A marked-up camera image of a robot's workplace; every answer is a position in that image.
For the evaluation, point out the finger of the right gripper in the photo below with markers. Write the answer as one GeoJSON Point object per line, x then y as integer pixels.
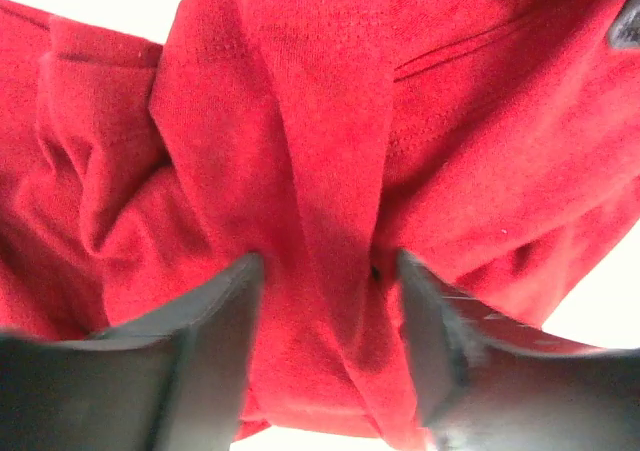
{"type": "Point", "coordinates": [624, 32]}

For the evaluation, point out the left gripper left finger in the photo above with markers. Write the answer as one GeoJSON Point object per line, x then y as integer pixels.
{"type": "Point", "coordinates": [173, 379]}

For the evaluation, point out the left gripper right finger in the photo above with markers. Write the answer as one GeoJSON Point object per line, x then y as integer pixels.
{"type": "Point", "coordinates": [485, 381]}

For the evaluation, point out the red t shirt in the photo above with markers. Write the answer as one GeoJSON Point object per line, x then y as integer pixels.
{"type": "Point", "coordinates": [498, 140]}

